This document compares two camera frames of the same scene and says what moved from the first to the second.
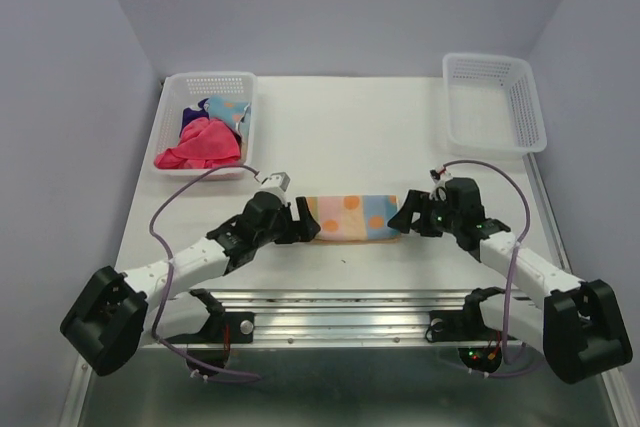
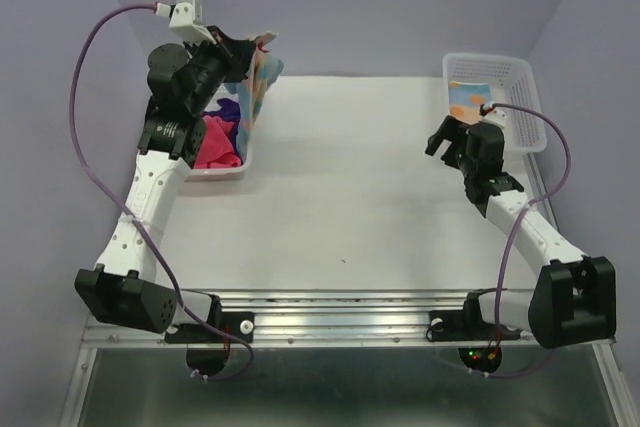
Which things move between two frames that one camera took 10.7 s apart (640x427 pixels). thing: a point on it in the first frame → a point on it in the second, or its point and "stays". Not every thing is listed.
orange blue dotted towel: (355, 218) → (465, 100)
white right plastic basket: (493, 107) stays
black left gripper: (304, 230) → (235, 54)
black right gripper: (416, 201) → (451, 129)
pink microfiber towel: (204, 143) stays
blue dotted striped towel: (237, 113) → (263, 70)
